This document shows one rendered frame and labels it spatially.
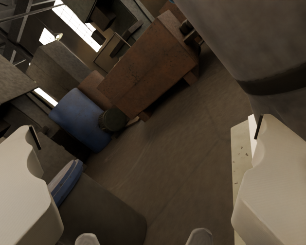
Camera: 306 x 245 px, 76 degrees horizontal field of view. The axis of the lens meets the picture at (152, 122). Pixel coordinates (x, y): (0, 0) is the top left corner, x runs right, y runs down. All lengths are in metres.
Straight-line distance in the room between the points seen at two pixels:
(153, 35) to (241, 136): 1.49
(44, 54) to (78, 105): 1.90
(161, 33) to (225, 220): 1.44
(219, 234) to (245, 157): 0.40
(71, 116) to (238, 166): 2.69
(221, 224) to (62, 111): 2.54
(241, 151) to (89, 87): 2.99
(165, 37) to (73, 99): 1.66
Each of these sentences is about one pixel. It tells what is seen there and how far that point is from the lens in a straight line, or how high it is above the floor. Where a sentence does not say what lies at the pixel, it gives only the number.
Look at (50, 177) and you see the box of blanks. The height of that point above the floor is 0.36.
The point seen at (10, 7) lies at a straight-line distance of 12.21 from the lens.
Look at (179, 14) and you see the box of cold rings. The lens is 3.28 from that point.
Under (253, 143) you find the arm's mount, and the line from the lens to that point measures 0.27.
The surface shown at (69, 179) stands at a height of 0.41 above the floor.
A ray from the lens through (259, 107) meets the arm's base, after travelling 0.17.
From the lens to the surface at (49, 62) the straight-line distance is 4.56.
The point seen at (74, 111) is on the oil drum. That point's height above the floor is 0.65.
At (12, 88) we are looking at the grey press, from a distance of 3.35.
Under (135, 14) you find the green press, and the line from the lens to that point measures 4.96.
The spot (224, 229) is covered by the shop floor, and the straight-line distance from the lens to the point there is 0.71.
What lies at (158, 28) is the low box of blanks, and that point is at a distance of 1.76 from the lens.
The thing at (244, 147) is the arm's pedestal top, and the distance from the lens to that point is 0.36.
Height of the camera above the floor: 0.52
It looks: 16 degrees down
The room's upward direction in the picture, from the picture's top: 47 degrees counter-clockwise
